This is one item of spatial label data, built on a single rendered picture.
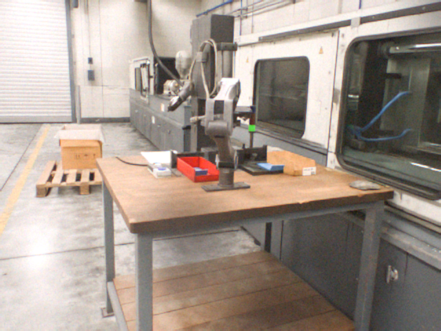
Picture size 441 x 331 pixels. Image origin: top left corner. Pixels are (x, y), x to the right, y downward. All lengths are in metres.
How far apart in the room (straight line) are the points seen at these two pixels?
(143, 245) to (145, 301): 0.20
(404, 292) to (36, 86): 10.10
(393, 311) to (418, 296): 0.18
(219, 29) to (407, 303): 1.52
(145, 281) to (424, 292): 1.12
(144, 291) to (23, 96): 9.89
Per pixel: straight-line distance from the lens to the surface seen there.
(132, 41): 11.15
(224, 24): 2.02
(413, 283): 1.88
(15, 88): 11.06
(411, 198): 1.77
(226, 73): 1.92
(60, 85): 10.97
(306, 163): 1.94
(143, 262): 1.33
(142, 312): 1.42
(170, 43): 11.34
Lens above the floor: 1.35
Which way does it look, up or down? 12 degrees down
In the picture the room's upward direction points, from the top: 2 degrees clockwise
